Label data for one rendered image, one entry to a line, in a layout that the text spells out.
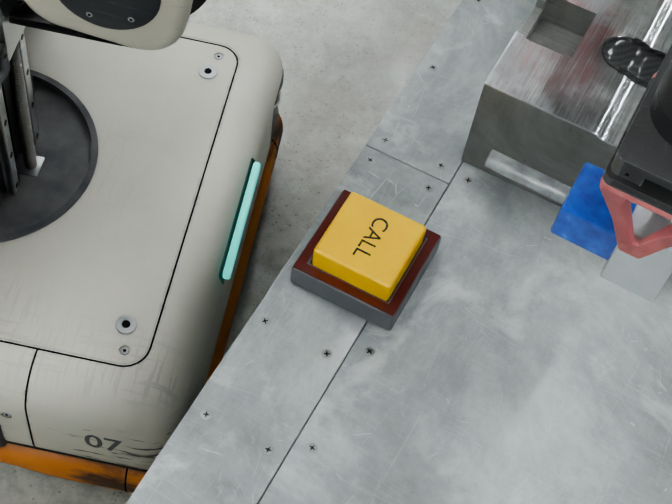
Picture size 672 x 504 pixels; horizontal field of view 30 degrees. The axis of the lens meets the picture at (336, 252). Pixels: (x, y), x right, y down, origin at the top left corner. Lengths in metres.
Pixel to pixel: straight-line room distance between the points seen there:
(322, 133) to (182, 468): 1.24
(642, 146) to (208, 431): 0.34
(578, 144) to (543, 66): 0.06
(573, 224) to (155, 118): 0.95
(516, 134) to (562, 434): 0.22
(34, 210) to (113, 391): 0.27
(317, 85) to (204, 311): 0.67
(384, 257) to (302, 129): 1.15
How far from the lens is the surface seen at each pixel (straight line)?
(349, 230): 0.87
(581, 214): 0.77
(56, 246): 1.53
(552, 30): 0.99
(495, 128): 0.93
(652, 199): 0.70
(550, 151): 0.92
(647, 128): 0.70
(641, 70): 0.96
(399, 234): 0.87
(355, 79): 2.08
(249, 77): 1.70
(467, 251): 0.92
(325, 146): 1.99
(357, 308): 0.87
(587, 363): 0.90
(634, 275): 0.79
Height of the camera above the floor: 1.55
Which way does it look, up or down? 56 degrees down
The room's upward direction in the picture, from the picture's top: 10 degrees clockwise
